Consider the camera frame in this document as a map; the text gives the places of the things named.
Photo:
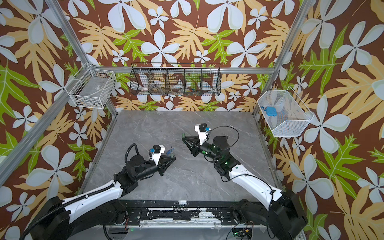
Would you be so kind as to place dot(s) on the black wire basket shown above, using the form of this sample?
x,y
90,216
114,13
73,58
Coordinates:
x,y
179,79

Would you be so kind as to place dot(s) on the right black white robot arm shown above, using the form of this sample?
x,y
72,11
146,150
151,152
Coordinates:
x,y
280,211

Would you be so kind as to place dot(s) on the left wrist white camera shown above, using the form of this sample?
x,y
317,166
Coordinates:
x,y
156,152

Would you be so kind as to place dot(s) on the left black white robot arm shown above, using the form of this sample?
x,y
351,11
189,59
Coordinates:
x,y
60,219

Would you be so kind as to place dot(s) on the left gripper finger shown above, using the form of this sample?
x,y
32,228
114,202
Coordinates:
x,y
164,166
167,158

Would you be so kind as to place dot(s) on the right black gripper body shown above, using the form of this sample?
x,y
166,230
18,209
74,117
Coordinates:
x,y
195,146

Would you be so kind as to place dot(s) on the white wire basket right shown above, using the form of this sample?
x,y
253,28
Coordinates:
x,y
293,114

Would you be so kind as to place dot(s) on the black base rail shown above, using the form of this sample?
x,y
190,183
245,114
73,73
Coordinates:
x,y
145,213

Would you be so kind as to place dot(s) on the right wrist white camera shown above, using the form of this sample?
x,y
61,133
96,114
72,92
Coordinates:
x,y
203,132

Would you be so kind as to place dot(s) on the blue object in basket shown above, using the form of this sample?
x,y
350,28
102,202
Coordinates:
x,y
270,111

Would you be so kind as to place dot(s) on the wrist white camera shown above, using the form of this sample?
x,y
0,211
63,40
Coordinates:
x,y
203,132
156,152

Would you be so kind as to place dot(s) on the white wire basket left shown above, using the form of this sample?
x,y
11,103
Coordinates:
x,y
91,87

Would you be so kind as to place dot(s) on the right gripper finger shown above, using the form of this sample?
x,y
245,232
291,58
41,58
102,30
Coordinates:
x,y
192,146
192,139

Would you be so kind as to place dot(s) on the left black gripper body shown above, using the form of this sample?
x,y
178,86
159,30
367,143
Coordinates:
x,y
157,167

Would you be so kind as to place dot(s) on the white wire basket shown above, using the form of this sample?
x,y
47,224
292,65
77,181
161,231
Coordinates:
x,y
91,87
293,114

